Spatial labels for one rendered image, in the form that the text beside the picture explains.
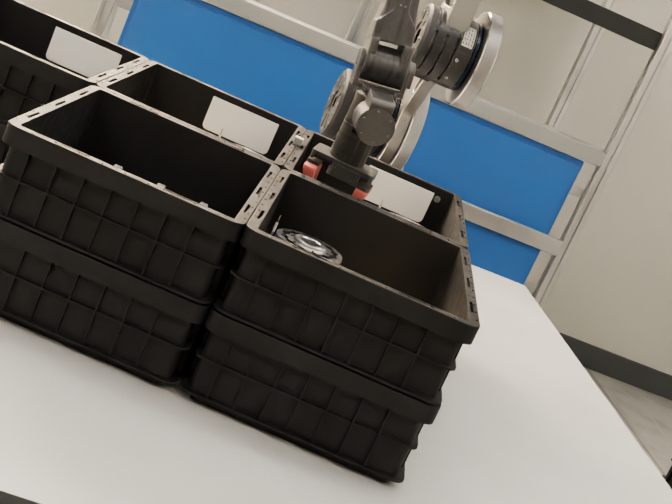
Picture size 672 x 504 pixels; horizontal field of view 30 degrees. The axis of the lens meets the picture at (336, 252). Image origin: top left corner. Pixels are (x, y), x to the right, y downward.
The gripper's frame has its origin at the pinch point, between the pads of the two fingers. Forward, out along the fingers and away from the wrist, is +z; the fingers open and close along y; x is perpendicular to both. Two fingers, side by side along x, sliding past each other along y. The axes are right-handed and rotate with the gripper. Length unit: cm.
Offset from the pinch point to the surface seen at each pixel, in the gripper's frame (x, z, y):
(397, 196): 29.9, -1.0, 8.8
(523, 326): 57, 18, 42
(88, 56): 25, -1, -51
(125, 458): -70, 15, -3
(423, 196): 30.3, -2.9, 13.0
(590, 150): 222, -1, 55
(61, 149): -52, -6, -27
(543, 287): 223, 47, 62
